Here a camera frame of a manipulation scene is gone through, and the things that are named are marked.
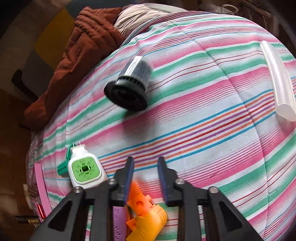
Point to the dark green plastic piece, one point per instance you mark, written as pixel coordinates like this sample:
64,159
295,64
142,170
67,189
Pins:
62,169

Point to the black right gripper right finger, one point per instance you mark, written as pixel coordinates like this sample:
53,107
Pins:
222,220

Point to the striped bedspread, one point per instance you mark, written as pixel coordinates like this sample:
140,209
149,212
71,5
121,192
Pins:
211,115

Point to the white pillow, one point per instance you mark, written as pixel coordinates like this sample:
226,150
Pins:
134,15

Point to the orange block toy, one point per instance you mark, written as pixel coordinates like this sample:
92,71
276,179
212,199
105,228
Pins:
150,218

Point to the rust brown comforter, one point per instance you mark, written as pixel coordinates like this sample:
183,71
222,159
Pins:
92,39

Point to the white green plug-in freshener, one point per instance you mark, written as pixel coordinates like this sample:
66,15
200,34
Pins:
84,168

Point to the pink white tray box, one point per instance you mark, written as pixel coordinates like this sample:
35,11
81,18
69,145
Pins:
42,204

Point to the black funnel shaped cap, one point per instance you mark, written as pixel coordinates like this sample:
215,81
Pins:
129,89

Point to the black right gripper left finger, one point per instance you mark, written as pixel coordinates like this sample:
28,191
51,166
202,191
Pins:
88,212

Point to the translucent white tube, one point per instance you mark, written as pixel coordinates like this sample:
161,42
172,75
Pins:
281,81

